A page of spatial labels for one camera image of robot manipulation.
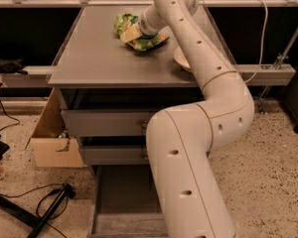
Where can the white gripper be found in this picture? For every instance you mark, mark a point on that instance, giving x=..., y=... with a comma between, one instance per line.
x=145, y=26

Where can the green rice chip bag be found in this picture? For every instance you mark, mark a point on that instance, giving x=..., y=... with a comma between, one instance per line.
x=142, y=44

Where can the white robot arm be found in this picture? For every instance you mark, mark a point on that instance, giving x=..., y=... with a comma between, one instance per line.
x=179, y=137

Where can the grey drawer cabinet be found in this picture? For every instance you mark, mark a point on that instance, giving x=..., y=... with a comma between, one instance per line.
x=97, y=72

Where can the grey top drawer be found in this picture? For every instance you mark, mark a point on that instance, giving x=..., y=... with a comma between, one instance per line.
x=93, y=123

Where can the grey middle drawer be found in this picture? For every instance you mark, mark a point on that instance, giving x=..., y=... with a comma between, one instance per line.
x=104, y=156

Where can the grey open bottom drawer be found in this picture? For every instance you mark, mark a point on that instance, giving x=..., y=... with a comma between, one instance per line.
x=125, y=204

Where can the white paper bowl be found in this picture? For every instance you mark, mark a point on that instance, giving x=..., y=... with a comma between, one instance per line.
x=180, y=59

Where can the cardboard box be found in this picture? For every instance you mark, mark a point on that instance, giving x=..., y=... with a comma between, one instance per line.
x=52, y=144

